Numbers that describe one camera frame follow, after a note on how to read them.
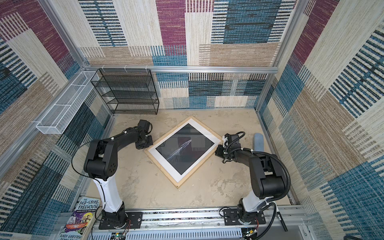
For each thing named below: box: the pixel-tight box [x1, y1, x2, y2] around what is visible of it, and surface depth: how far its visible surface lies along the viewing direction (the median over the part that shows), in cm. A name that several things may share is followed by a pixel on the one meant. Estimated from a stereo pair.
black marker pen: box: [276, 211, 288, 232], surface depth 74 cm
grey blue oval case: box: [253, 132, 265, 152], surface depth 102 cm
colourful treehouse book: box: [58, 197, 101, 240], surface depth 73 cm
